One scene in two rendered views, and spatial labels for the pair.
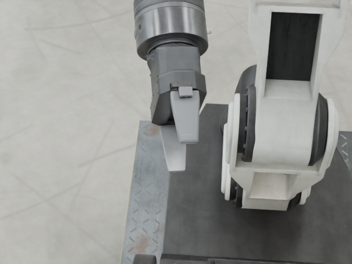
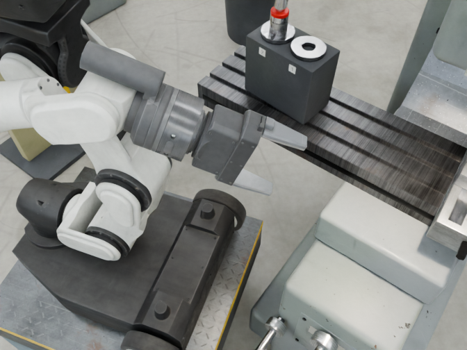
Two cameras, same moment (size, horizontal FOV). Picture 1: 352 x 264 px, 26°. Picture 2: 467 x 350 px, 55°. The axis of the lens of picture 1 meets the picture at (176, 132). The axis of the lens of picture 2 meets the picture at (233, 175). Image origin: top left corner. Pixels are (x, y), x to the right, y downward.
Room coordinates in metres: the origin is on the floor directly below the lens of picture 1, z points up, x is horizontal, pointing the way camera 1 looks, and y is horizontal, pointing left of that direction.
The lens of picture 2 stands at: (0.52, 0.38, 1.88)
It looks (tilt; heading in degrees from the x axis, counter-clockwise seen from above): 53 degrees down; 286
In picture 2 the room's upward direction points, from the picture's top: straight up
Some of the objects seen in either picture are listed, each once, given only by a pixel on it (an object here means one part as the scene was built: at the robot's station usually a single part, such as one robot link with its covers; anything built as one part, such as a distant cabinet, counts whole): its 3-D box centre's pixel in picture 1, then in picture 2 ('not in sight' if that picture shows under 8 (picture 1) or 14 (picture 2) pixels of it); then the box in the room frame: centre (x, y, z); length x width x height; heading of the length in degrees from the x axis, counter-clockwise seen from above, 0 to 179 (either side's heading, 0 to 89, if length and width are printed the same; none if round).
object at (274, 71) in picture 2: not in sight; (289, 69); (0.64, -0.60, 1.07); 0.22 x 0.12 x 0.20; 153
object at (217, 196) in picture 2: not in sight; (218, 210); (0.81, -0.45, 0.50); 0.20 x 0.05 x 0.20; 176
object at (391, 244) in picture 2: not in sight; (412, 195); (0.23, -0.45, 0.83); 0.50 x 0.35 x 0.12; 69
